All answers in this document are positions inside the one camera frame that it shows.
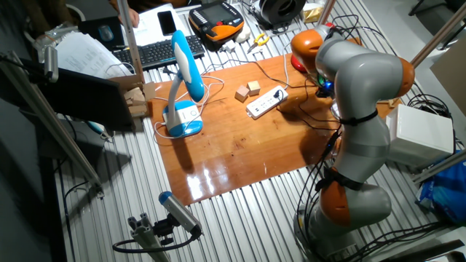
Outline blue white desk lamp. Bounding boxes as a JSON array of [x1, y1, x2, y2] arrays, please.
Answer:
[[161, 29, 206, 139]]

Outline wooden cube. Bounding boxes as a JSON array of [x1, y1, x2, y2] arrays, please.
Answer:
[[234, 84, 250, 103], [246, 79, 262, 97]]

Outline white power strip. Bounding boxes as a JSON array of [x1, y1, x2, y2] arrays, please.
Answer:
[[245, 84, 290, 121]]

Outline silver frame-mounted camera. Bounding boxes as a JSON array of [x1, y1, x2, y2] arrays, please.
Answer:
[[43, 45, 60, 84]]

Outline silver camera blue cap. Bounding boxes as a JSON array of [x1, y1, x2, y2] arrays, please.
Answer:
[[157, 190, 204, 237]]

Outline black camera cable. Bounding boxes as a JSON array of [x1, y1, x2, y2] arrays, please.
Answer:
[[111, 232, 202, 255]]

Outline white power adapter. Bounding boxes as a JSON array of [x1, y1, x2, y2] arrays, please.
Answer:
[[219, 39, 238, 54]]

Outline thin black cord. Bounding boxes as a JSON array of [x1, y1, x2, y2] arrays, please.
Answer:
[[200, 57, 318, 90]]

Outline aluminium frame post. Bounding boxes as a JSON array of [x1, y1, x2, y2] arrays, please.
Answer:
[[410, 1, 466, 68], [116, 0, 146, 85], [412, 148, 466, 186], [0, 50, 106, 199]]

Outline red round lamp base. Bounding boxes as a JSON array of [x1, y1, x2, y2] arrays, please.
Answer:
[[290, 52, 309, 74]]

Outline white document sheets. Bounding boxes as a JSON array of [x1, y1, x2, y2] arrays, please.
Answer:
[[131, 2, 200, 47]]

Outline white rounded object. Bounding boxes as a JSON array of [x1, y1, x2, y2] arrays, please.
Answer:
[[234, 25, 253, 44]]

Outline black monitor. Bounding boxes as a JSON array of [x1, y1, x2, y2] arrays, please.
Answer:
[[0, 57, 136, 132]]

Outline black mouse pad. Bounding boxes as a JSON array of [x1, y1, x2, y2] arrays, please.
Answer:
[[77, 16, 127, 51]]

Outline person's hand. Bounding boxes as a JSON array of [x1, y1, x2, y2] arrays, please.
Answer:
[[127, 7, 141, 28]]

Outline orange black teach pendant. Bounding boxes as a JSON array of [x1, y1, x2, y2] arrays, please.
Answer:
[[188, 0, 246, 52]]

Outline clear plastic bag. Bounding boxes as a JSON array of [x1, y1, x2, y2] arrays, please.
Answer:
[[33, 20, 80, 52]]

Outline black keyboard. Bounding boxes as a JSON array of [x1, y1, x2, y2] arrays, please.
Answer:
[[111, 34, 207, 72]]

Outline aluminium profile camera stand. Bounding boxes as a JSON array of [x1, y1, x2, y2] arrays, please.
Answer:
[[127, 212, 172, 262]]

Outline grey computer mouse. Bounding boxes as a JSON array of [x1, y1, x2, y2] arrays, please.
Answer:
[[97, 24, 115, 42]]

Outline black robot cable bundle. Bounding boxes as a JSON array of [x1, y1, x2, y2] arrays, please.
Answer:
[[294, 129, 454, 262]]

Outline black smartphone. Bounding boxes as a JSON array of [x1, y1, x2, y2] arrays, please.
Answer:
[[157, 9, 178, 37]]

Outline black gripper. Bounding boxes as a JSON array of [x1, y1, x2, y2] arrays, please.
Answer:
[[315, 82, 335, 99]]

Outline white power strip cable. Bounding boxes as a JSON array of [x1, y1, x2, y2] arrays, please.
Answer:
[[281, 20, 306, 90]]

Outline black lamp power cord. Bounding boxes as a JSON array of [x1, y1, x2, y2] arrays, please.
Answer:
[[275, 76, 344, 132]]

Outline white lamp cord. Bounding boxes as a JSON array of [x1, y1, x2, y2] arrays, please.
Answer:
[[152, 74, 226, 140]]

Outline yellow crumpled packet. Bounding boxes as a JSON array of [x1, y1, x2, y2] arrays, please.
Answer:
[[301, 2, 325, 23]]

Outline white paper stack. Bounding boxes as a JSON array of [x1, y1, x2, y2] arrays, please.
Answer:
[[53, 31, 134, 80]]

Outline yellow handled pliers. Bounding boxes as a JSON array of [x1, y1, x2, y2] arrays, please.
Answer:
[[246, 32, 272, 55]]

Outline brown cardboard box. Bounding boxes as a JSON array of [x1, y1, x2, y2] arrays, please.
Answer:
[[108, 74, 158, 119]]

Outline white plastic drawer box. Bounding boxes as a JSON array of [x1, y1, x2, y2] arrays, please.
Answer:
[[384, 103, 456, 169]]

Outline blue plastic bag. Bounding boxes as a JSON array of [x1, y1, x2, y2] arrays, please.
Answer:
[[415, 152, 466, 226]]

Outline black filament spool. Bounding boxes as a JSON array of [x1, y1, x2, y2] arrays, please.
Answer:
[[258, 0, 307, 27]]

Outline brown cardboard panel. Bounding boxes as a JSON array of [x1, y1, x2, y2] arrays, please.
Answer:
[[429, 36, 466, 118]]

